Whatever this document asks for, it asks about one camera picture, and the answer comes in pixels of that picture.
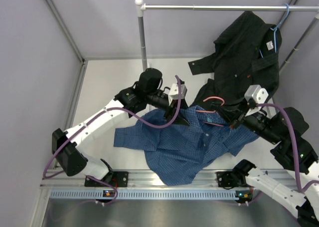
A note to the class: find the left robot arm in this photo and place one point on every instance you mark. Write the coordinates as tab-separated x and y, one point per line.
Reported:
68	146

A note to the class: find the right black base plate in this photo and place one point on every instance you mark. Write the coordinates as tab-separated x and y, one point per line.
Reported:
225	179

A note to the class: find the aluminium mounting rail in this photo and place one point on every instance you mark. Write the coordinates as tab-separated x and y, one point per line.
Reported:
145	179

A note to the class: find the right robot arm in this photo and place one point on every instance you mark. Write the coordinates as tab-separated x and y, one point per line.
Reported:
295	154

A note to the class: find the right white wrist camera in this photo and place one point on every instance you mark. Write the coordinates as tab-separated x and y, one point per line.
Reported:
254	95

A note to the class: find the blue wire hanger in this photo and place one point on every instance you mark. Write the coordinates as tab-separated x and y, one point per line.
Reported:
272	39

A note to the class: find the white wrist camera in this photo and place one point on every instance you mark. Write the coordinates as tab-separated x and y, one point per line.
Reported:
254	95
176	91

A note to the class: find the black striped shirt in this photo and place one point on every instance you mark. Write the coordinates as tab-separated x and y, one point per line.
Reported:
236	63

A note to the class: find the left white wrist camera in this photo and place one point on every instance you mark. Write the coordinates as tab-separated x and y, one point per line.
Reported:
176	91

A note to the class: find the blue plaid shirt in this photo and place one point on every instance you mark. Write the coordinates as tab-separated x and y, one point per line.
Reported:
184	149

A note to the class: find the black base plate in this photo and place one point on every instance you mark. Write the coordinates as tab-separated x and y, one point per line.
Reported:
116	179
225	179

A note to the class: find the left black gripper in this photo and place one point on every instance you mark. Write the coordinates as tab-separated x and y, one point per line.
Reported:
179	117

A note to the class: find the slotted cable duct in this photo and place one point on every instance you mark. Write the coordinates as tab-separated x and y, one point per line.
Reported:
145	194

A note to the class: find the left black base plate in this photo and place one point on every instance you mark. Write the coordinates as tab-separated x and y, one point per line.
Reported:
116	179

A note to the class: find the silver clothes rack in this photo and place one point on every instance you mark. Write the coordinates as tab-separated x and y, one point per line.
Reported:
141	7

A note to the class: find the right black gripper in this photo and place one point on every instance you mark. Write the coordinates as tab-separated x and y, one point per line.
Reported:
235	115

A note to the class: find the pink wire hanger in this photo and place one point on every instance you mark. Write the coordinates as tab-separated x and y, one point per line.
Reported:
210	105

